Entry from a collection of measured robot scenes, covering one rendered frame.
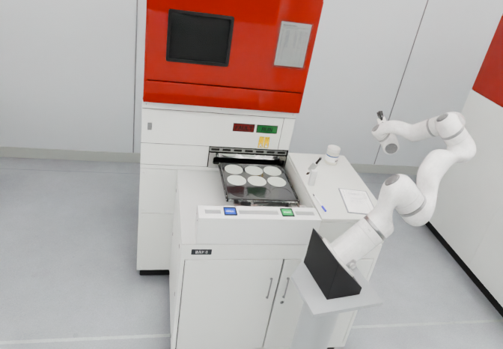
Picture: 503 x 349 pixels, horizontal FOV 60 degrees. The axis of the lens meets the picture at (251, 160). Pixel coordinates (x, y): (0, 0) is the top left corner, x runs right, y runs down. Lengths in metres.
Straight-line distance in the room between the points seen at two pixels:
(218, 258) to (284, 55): 1.02
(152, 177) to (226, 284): 0.74
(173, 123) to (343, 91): 2.19
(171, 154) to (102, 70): 1.57
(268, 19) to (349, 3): 1.86
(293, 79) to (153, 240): 1.26
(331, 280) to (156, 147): 1.17
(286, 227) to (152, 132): 0.87
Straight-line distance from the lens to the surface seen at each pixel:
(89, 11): 3.70
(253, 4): 2.12
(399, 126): 2.30
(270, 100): 2.27
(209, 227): 1.89
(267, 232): 1.96
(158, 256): 2.81
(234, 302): 2.22
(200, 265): 2.02
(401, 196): 1.77
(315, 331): 2.02
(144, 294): 2.85
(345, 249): 1.78
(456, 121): 2.01
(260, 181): 2.28
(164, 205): 2.57
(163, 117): 2.30
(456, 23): 4.45
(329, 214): 2.03
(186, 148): 2.38
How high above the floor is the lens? 2.06
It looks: 28 degrees down
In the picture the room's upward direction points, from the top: 10 degrees clockwise
